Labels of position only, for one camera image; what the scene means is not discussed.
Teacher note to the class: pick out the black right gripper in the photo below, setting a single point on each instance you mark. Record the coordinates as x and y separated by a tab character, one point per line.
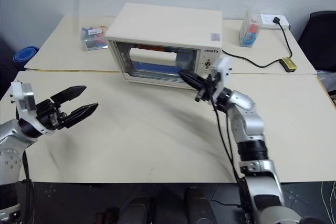
205	90

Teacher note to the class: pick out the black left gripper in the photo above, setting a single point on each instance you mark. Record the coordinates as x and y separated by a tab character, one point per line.
48	113

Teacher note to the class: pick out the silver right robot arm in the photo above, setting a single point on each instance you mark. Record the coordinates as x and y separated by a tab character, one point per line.
249	129

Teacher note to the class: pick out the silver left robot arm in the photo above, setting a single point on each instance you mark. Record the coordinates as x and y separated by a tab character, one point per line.
10	134

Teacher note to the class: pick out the oven control knob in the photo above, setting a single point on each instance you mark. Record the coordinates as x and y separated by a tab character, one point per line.
207	64

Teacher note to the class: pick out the cream toaster oven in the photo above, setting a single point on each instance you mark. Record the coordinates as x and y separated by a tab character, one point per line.
162	27

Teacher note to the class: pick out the clear box of colourful items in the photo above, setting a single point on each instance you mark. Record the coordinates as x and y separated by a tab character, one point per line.
93	37

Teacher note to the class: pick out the blue round ribbed bowl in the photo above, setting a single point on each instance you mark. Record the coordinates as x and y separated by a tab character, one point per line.
25	54

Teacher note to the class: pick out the tall clear box colourful items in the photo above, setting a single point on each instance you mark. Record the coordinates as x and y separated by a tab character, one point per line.
250	28

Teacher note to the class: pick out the dark bulky object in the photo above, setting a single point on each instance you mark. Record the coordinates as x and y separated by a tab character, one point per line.
8	58

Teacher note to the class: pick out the white power strip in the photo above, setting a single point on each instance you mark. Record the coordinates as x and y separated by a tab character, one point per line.
267	22

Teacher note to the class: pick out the yellow and black inline adapter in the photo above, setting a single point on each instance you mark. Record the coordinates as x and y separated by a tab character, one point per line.
288	64

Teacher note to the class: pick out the black power plug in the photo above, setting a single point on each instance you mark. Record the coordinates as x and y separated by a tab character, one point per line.
277	20

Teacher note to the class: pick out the dark rounded shape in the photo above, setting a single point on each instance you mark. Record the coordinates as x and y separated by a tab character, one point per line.
198	205

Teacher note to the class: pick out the black office chair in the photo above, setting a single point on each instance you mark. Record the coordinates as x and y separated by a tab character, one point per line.
319	40

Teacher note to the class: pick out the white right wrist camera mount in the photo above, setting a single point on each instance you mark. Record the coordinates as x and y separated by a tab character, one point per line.
224	69

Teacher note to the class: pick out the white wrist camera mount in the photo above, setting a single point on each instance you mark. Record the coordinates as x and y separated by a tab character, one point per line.
224	69
19	91

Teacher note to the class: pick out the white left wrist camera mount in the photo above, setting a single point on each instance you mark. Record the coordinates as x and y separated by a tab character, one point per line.
19	91

